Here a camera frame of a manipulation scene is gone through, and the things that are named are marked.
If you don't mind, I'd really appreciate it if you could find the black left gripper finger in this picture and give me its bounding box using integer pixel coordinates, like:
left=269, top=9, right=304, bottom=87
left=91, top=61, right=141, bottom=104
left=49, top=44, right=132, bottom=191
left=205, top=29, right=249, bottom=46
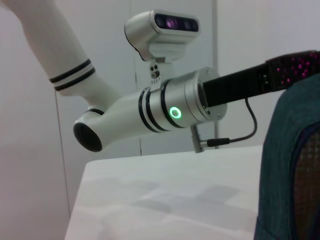
left=264, top=49, right=320, bottom=92

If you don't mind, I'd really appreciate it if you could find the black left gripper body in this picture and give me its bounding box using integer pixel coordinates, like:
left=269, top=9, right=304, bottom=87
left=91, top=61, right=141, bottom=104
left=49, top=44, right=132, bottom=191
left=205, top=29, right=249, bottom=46
left=201, top=62, right=270, bottom=109

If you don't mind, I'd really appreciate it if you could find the dark teal fabric lunch bag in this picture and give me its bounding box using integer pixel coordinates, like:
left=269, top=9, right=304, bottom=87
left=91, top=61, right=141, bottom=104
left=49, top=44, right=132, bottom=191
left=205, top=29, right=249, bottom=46
left=253, top=73, right=320, bottom=240

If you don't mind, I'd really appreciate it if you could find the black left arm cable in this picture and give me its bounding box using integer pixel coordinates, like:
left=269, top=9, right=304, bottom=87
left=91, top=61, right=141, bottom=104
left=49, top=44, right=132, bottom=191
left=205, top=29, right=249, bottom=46
left=206, top=97, right=258, bottom=149

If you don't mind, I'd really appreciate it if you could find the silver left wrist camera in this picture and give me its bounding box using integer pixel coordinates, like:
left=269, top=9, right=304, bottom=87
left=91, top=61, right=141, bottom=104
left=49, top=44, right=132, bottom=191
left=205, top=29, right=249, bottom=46
left=124, top=9, right=201, bottom=87

